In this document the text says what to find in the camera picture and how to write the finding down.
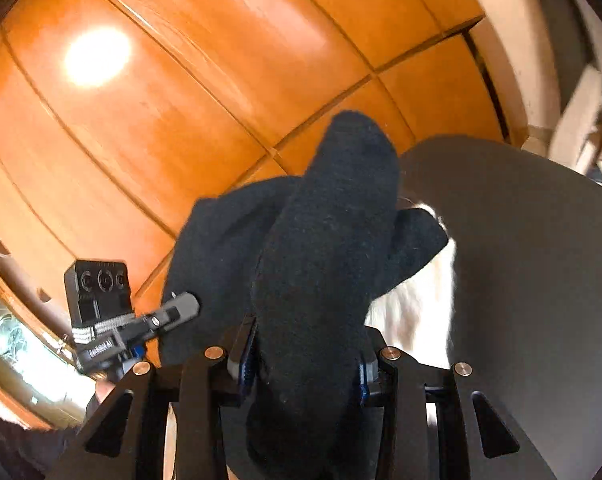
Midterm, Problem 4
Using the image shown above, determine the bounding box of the black knit sweater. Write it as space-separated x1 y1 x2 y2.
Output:
159 110 447 479

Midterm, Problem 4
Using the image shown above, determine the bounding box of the left forearm dark sleeve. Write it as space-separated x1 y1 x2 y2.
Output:
0 417 81 479

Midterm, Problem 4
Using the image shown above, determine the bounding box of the person's left hand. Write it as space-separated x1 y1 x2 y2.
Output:
95 380 116 403

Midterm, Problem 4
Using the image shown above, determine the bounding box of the white folded cloth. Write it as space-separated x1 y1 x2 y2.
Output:
365 200 456 368

